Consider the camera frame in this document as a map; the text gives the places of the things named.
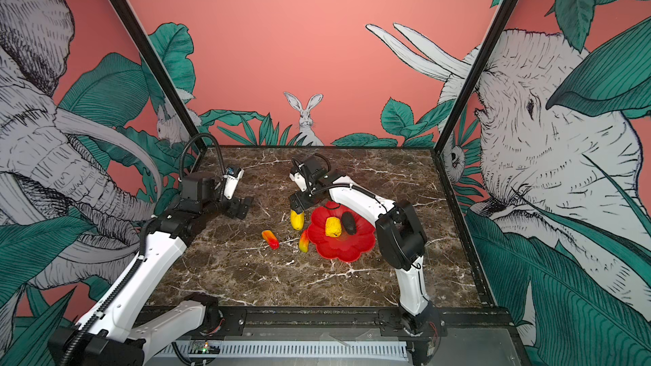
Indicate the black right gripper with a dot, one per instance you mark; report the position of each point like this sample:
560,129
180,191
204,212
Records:
296,206

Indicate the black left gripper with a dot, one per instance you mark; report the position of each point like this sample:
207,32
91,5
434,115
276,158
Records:
235,211

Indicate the long yellow fruit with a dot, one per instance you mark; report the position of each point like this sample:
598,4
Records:
297,220

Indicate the small yellow fruit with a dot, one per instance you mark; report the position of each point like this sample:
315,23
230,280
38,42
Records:
333,227

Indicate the red yellow mango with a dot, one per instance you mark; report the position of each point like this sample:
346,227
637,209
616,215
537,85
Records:
270,239
304,242

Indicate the dark avocado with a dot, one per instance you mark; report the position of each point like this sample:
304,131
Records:
349,223

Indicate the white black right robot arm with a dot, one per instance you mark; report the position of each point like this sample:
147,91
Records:
400,237

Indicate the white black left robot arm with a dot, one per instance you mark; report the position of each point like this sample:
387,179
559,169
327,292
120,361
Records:
107,334

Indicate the red flower-shaped bowl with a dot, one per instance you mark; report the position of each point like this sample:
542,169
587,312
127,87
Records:
345,247

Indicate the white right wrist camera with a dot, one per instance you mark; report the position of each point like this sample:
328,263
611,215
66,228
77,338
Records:
296,175

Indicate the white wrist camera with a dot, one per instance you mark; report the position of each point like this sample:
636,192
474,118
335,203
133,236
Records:
296,175
232,177

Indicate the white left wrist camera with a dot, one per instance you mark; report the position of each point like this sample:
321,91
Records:
232,177

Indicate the black front mounting rail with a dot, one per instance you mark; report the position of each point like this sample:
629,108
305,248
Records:
390,321

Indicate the white slotted cable duct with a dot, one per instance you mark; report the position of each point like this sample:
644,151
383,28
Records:
199,350

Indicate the left black frame post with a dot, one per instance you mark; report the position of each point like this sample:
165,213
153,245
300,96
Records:
145,47

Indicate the black frame post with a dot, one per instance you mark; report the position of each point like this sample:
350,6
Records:
505,10
145,47

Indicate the right black frame post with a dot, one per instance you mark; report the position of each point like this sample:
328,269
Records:
505,10

